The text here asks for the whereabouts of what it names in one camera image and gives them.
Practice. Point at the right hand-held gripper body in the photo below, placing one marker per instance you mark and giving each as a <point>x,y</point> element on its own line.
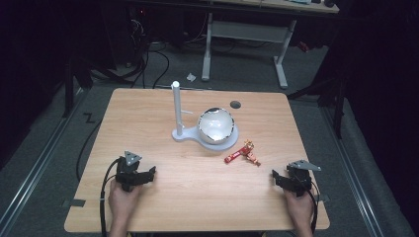
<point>299,177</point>

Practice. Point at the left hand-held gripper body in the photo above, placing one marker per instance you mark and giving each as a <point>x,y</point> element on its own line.
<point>129,171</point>

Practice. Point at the person's left hand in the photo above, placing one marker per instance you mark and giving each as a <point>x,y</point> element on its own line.
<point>123,199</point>

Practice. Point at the person's right hand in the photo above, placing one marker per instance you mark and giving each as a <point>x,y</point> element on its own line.
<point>299,207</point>

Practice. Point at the grey tape strip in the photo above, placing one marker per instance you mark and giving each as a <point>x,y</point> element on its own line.
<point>75,203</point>
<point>323,198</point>

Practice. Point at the orange and red candy packet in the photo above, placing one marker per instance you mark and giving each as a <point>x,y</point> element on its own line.
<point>251,154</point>

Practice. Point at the red snack packet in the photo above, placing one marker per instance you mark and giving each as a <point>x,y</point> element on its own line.
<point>235,154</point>

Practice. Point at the white stand with round base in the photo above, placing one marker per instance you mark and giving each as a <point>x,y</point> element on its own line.
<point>178,108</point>

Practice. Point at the white bowl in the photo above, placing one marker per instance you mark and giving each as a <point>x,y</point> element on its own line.
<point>215,125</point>

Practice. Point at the black stand legs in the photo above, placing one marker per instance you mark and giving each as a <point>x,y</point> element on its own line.
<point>337,105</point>
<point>68,89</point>

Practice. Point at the crumpled white paper scrap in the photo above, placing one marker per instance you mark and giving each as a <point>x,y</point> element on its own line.
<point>191,77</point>

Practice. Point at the small red object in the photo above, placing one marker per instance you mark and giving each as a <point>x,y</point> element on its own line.
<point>303,46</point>

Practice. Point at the white-framed desk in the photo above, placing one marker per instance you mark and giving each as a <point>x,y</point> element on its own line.
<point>247,31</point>

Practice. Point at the metal floor rail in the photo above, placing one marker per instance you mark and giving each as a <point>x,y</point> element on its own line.
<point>352,171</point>
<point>36,164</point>

